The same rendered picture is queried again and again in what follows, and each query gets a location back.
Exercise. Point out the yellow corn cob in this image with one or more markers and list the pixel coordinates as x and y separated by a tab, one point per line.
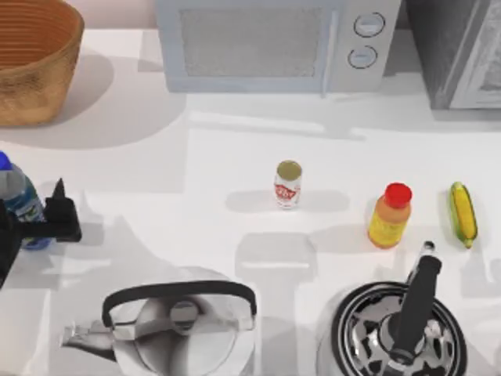
463	213

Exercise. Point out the round microwave knob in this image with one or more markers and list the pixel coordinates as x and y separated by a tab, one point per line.
369	24
362	57

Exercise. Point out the blue bottle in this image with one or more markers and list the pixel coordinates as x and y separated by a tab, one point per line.
21	196

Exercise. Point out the red and white can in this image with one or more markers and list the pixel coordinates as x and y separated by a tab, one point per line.
287	192

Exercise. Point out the orange bottle with red cap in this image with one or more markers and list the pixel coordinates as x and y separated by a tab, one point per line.
389	223

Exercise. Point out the woven wooden basket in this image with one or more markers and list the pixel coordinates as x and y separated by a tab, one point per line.
37	84

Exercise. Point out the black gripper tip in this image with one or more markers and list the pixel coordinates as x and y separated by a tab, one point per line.
58	219

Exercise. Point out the pale microwave oven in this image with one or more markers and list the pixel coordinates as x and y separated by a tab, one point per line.
354	80

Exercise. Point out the microwave oven door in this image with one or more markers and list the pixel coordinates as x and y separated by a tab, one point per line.
250	43

